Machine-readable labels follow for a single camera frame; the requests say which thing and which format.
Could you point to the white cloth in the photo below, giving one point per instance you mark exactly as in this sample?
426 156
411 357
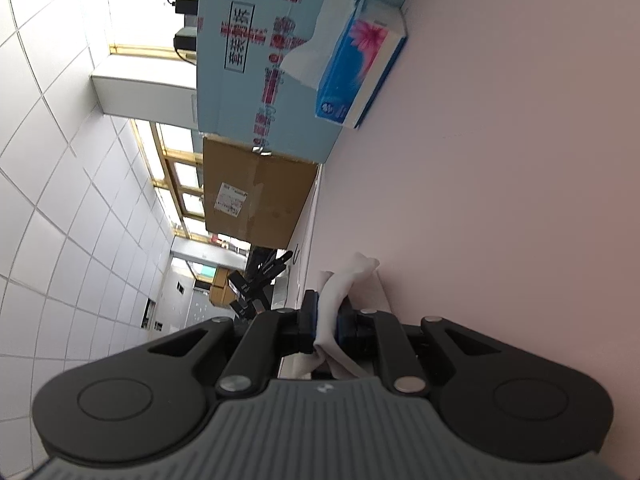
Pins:
345 280

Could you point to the clear plastic bag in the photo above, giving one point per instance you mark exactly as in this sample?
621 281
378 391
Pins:
280 292

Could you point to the blue tissue box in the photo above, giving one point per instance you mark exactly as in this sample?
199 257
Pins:
350 70

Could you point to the brown cardboard box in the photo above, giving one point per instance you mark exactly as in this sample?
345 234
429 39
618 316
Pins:
260 195

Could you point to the blue cardboard panel red tape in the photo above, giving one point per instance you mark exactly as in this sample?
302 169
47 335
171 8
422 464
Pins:
225 100

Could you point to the black power adapter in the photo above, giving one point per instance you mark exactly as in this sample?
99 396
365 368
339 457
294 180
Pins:
186 4
185 40

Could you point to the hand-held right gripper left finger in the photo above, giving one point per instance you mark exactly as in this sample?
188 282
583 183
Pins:
310 310

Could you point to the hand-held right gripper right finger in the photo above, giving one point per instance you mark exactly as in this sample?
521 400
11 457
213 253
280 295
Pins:
344 330

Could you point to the stack of brown cartons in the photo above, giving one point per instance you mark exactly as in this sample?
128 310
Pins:
220 285

